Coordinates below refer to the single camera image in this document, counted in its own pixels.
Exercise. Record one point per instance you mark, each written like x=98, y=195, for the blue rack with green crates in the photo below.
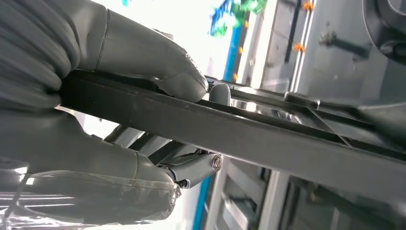
x=233, y=54

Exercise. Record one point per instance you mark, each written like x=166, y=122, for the dark grey robot torso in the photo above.
x=371, y=25

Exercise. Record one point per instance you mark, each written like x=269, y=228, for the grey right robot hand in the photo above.
x=142, y=54

